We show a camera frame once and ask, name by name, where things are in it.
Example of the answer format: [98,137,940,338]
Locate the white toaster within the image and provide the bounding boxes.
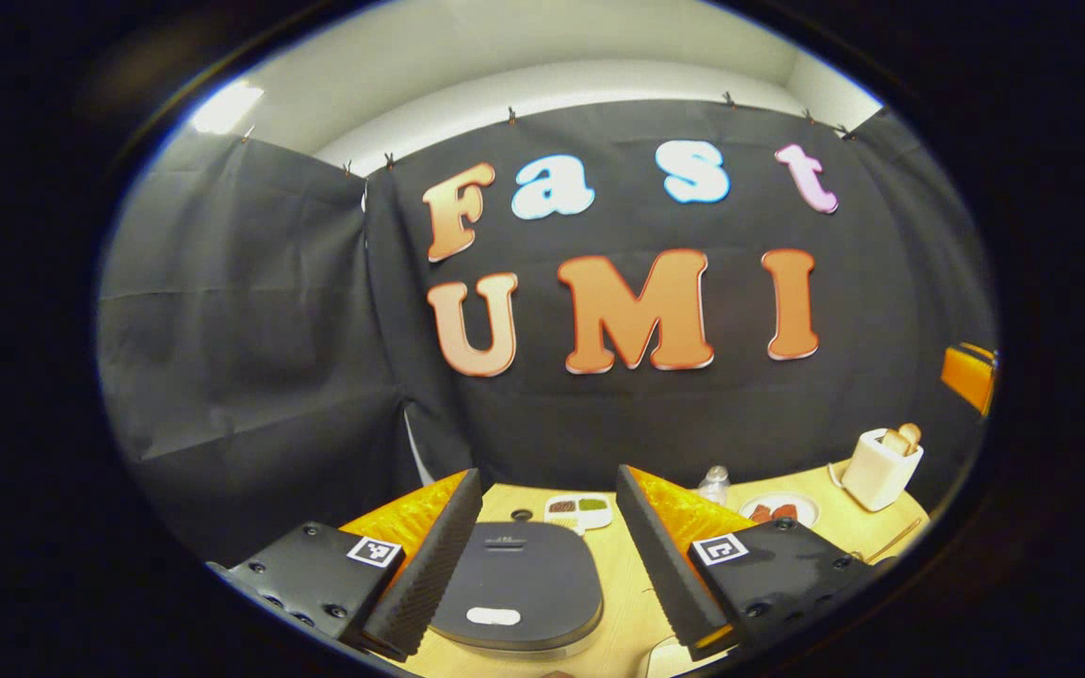
[841,428,925,513]

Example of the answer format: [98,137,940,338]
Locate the ceiling light panel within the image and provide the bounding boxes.
[189,80,266,136]

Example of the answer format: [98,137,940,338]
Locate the wooden spoon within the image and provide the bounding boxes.
[866,519,923,564]

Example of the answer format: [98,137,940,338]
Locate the black backdrop cloth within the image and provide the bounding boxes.
[98,99,997,571]

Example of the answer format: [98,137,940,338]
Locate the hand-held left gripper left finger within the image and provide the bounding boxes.
[205,469,485,665]

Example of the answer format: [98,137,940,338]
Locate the white divided bean dish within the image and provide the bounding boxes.
[544,495,615,537]

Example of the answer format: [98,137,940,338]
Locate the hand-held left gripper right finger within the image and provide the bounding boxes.
[615,463,880,660]

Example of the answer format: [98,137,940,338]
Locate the black rice cooker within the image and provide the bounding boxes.
[429,521,606,660]

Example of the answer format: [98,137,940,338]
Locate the cream rice container wire handle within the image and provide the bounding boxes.
[640,638,696,675]

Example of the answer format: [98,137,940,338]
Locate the row of small backdrop clips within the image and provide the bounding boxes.
[239,90,856,178]

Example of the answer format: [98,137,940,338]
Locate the white plate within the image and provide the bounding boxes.
[738,493,820,529]

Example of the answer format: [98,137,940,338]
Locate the clear plastic bottle red label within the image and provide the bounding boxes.
[697,465,732,508]

